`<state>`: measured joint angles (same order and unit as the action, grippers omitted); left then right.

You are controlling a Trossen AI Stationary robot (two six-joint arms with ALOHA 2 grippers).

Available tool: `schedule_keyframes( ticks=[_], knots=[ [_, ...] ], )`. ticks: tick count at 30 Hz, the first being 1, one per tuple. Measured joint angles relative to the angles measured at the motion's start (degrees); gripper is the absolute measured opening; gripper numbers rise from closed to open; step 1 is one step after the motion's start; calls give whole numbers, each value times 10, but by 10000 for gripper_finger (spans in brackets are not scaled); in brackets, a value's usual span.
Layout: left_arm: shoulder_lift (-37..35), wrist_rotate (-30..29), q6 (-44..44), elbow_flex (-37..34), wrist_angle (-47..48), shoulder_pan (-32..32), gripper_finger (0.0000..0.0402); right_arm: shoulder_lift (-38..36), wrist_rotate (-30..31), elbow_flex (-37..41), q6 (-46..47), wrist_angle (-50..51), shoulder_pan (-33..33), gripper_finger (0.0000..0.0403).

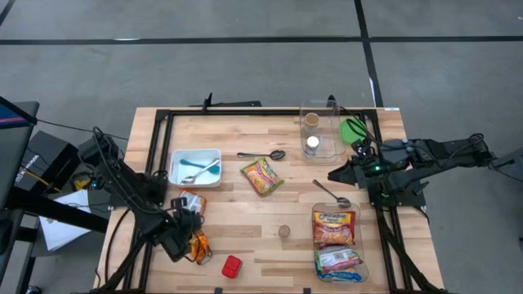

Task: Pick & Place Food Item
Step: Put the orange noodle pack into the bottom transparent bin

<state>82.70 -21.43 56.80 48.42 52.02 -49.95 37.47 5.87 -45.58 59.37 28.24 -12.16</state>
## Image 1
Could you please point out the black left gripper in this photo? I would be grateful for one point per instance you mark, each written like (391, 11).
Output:
(181, 228)

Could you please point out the black box with white text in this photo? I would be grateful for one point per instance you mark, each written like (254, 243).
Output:
(41, 157)

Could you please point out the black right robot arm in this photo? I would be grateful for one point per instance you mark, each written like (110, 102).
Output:
(433, 151)

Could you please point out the dark metal spoon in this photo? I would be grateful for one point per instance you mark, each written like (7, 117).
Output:
(278, 154)

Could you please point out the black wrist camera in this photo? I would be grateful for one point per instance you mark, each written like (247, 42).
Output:
(359, 147)
(180, 203)

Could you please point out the white plastic bin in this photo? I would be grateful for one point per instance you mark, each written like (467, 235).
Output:
(204, 179)

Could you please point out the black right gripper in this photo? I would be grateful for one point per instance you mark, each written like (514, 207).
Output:
(367, 173)

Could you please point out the black metal stand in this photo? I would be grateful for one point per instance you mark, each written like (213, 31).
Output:
(61, 210)

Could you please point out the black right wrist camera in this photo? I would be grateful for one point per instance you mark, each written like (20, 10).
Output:
(359, 147)

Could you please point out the orange snack pack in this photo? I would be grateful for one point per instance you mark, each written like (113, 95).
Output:
(202, 249)

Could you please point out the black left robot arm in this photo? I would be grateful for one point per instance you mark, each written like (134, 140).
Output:
(118, 171)

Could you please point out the black aluminium table frame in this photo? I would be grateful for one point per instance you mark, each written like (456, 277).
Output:
(265, 112)

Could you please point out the pink green ramen pack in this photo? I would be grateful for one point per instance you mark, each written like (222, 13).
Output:
(261, 177)

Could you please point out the white orange ramen pack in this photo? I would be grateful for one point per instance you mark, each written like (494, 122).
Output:
(195, 201)

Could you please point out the white lid spice jar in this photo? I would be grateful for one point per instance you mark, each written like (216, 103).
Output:
(312, 141)

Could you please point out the brown lid spice jar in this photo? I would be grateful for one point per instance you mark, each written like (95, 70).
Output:
(311, 119)

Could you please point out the red lid patterned spice tin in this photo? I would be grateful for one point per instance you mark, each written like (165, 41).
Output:
(231, 266)

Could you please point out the clear plastic bin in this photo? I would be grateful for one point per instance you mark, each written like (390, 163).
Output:
(360, 216)
(332, 134)

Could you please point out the grey floor object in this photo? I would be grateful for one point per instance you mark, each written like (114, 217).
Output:
(510, 163)

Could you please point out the green plastic bowl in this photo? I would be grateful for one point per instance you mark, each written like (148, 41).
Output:
(347, 132)

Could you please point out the blue yellow ramen pack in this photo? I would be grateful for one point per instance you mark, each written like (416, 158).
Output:
(341, 277)

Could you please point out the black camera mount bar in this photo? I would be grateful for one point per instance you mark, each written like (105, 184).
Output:
(229, 104)

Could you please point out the white paper sheet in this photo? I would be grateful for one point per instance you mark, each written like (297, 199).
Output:
(61, 228)

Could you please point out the dark side monitor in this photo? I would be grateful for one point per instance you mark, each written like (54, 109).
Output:
(16, 155)

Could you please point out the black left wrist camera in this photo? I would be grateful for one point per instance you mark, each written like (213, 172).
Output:
(180, 203)

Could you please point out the red ramen noodle pack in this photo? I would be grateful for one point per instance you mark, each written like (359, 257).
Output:
(334, 228)
(339, 258)

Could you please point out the silver metal spoon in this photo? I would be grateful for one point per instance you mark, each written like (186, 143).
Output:
(189, 179)
(343, 201)

